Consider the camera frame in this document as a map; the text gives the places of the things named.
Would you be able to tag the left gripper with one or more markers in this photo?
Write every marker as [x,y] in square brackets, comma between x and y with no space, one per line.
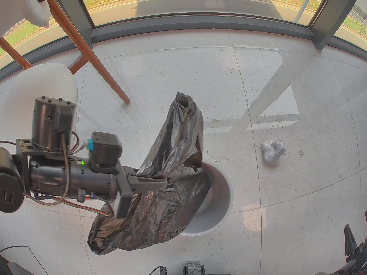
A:
[57,179]

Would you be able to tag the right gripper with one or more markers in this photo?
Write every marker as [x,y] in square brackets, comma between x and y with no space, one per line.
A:
[359,263]

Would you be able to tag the black plastic bag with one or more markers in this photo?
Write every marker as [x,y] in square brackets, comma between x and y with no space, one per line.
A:
[172,153]

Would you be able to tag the white paper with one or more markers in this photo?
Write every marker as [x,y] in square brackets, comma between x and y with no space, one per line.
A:
[272,152]

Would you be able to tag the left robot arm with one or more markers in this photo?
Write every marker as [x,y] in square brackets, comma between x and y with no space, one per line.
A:
[47,125]

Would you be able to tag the white trash bin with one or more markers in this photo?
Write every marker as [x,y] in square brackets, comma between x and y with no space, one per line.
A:
[220,199]

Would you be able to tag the wooden chair with white cushions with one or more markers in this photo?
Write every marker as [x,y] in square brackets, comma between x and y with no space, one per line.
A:
[43,79]

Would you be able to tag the window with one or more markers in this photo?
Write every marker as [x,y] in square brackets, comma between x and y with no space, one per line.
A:
[186,24]

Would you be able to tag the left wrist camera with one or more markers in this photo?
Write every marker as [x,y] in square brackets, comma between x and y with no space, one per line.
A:
[104,149]

